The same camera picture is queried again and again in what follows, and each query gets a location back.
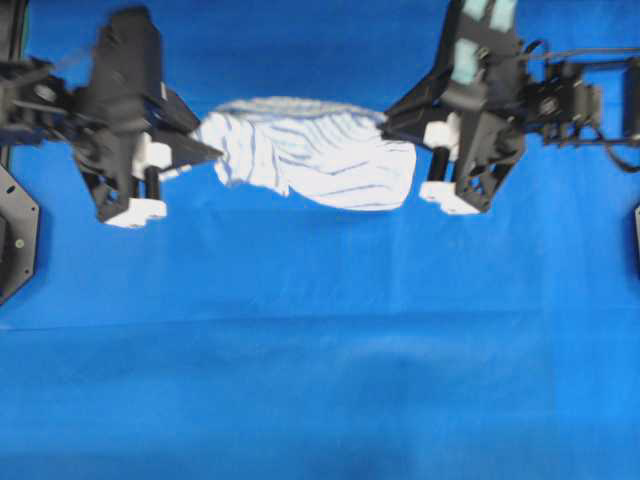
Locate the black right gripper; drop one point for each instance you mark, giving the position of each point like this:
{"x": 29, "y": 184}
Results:
{"x": 544, "y": 94}

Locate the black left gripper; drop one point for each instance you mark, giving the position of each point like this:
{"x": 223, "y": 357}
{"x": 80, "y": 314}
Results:
{"x": 104, "y": 123}

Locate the white blue-striped towel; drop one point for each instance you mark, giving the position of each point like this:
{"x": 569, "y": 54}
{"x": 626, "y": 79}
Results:
{"x": 328, "y": 152}

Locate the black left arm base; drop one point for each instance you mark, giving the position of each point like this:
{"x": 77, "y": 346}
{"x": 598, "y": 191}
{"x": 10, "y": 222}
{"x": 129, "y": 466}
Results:
{"x": 19, "y": 235}

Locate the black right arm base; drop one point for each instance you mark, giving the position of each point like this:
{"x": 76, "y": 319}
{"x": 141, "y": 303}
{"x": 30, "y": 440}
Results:
{"x": 636, "y": 223}

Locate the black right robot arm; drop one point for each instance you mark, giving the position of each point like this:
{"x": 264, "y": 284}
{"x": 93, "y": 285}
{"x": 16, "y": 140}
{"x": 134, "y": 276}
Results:
{"x": 477, "y": 132}

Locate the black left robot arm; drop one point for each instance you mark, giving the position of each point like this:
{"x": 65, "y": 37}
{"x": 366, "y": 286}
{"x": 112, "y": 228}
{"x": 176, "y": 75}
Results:
{"x": 17, "y": 106}

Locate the blue table cloth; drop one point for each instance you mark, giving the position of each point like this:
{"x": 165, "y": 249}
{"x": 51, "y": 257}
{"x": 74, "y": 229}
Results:
{"x": 253, "y": 336}

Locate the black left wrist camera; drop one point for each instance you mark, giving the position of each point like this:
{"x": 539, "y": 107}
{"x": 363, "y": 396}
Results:
{"x": 127, "y": 72}

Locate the black taped right wrist camera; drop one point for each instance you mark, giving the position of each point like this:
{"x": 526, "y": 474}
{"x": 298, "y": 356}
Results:
{"x": 480, "y": 43}

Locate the black frame rail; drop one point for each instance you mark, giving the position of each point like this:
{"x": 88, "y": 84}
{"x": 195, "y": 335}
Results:
{"x": 14, "y": 26}

